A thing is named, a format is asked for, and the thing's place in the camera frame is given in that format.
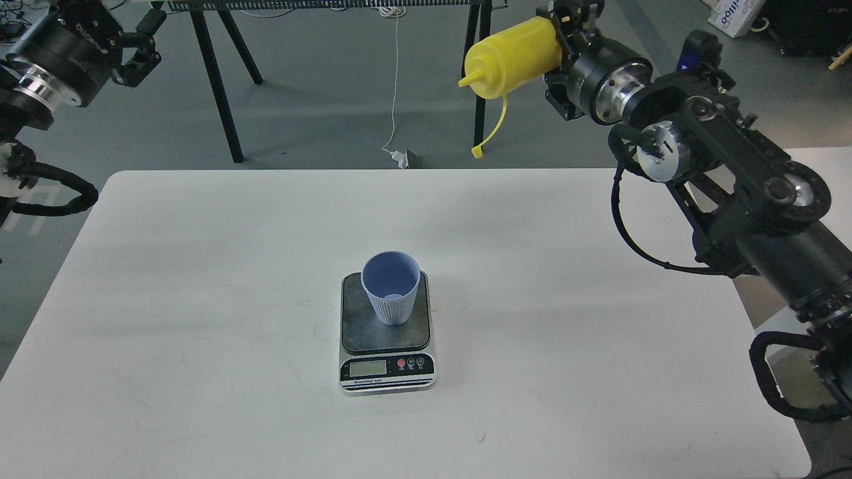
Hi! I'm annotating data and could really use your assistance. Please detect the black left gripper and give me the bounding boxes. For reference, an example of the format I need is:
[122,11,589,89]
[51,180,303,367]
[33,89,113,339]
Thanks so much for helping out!
[5,1,167,107]

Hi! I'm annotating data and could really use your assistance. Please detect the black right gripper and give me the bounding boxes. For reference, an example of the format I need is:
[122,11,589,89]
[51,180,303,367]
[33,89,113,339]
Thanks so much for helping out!
[536,1,654,126]

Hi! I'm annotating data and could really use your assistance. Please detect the yellow squeeze bottle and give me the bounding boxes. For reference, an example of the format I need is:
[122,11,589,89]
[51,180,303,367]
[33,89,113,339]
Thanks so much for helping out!
[457,16,562,160]

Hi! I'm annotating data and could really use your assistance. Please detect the blue plastic cup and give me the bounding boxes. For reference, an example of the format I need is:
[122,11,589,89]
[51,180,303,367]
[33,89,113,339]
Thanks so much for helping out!
[360,251,421,325]

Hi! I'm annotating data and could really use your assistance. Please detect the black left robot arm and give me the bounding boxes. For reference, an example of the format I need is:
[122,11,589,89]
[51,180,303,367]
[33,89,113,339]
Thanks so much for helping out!
[1,1,167,220]

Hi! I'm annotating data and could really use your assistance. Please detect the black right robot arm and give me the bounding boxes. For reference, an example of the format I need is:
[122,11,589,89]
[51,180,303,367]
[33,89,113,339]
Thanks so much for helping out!
[536,1,851,422]

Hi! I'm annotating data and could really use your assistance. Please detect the digital kitchen scale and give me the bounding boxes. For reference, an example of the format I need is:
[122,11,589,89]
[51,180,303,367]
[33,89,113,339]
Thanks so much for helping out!
[338,273,437,395]

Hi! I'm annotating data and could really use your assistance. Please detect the black trestle table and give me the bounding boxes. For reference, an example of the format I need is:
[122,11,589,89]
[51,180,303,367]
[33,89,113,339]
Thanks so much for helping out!
[163,1,506,164]

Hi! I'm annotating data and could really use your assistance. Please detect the white cardboard box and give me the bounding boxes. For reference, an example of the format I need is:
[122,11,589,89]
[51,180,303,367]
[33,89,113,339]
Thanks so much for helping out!
[707,0,767,37]

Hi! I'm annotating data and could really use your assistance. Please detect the grey power adapter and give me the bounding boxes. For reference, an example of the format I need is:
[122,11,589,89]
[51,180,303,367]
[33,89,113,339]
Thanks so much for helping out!
[401,150,424,169]

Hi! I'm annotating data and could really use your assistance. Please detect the black equipment case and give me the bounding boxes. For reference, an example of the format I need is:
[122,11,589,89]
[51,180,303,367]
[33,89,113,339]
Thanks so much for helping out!
[759,1,851,57]

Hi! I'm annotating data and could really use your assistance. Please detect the white side table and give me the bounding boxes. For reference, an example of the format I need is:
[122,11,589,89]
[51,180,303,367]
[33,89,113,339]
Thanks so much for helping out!
[755,146,852,360]

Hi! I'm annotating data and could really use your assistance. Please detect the black floor cables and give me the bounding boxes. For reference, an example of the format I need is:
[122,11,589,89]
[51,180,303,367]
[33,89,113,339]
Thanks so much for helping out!
[0,0,130,47]

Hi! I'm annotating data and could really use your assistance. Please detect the white hanging cable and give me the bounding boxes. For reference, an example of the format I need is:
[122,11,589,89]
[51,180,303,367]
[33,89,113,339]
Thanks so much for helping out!
[381,5,408,169]

